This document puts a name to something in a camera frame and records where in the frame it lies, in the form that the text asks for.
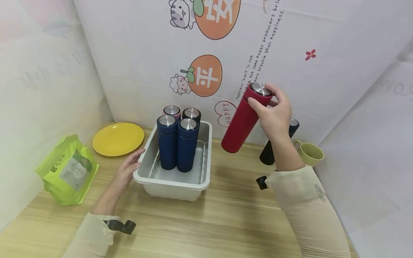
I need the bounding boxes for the yellow plate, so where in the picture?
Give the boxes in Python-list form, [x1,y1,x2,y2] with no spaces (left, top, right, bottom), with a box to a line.
[92,123,145,157]

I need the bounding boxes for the grey plastic bin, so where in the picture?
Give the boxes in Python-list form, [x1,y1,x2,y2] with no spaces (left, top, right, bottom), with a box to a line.
[132,120,213,202]

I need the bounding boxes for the person's left hand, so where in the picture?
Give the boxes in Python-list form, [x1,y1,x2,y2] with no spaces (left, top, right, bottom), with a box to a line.
[109,149,146,198]

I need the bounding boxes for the green foil bag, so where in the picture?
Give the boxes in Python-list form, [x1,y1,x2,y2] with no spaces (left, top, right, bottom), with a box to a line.
[35,134,100,206]

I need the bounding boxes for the red thermos bottle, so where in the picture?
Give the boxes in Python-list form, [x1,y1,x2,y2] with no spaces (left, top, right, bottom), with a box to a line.
[220,82,274,154]

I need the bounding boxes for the person's left forearm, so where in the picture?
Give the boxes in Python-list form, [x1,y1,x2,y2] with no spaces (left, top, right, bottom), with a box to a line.
[62,186,125,258]

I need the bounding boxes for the pink thermos bottle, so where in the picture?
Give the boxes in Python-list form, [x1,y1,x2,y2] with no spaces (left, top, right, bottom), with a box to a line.
[162,105,182,121]

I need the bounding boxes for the person's right hand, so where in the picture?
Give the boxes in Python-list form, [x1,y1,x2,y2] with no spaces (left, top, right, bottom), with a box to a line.
[247,83,293,143]

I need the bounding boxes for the black thermos bottle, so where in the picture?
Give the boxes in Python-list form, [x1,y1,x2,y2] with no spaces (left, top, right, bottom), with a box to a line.
[259,117,300,166]
[182,107,202,126]

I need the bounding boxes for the person's right forearm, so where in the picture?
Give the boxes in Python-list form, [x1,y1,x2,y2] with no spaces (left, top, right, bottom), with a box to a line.
[265,138,352,258]

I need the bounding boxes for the navy blue thermos bottle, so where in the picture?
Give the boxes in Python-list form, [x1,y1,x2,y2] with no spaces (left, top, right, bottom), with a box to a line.
[156,115,179,171]
[176,118,200,173]

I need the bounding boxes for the green mug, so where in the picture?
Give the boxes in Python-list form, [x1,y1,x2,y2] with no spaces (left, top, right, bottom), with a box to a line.
[294,140,325,168]

